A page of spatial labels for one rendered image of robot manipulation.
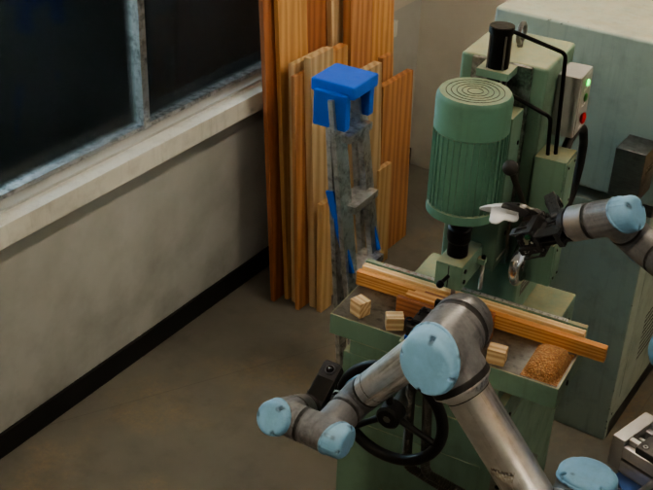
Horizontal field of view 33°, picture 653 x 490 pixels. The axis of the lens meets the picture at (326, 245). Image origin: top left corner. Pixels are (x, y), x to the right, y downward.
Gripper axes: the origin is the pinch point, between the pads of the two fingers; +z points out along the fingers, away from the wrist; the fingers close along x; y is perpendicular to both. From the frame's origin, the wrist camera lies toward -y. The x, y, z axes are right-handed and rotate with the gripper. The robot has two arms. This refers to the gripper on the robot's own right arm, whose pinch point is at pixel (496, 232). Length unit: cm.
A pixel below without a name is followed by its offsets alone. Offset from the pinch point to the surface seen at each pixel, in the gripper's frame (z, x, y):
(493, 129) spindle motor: -1.6, -16.6, -15.8
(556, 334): 6.8, 37.2, -7.0
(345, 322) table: 49, 12, 9
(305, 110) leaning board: 134, 2, -104
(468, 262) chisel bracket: 21.1, 14.1, -10.5
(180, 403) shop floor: 170, 52, -8
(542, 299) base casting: 29, 49, -37
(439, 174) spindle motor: 13.7, -11.9, -10.2
